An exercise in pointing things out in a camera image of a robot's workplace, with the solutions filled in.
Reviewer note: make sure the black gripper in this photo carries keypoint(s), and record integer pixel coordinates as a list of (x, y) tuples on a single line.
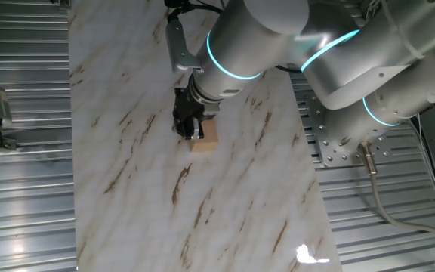
[(185, 107)]

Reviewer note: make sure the small wooden block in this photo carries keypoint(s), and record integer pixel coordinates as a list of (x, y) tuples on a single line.
[(210, 140)]

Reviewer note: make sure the white Flexiv robot arm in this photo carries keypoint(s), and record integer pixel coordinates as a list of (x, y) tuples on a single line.
[(353, 56)]

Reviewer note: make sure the white marble pattern sheet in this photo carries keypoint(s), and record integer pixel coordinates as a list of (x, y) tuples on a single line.
[(145, 196)]

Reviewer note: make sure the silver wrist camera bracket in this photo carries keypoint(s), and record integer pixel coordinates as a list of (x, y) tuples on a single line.
[(178, 45)]

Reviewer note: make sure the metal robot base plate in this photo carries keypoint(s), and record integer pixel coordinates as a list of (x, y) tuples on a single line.
[(317, 128)]

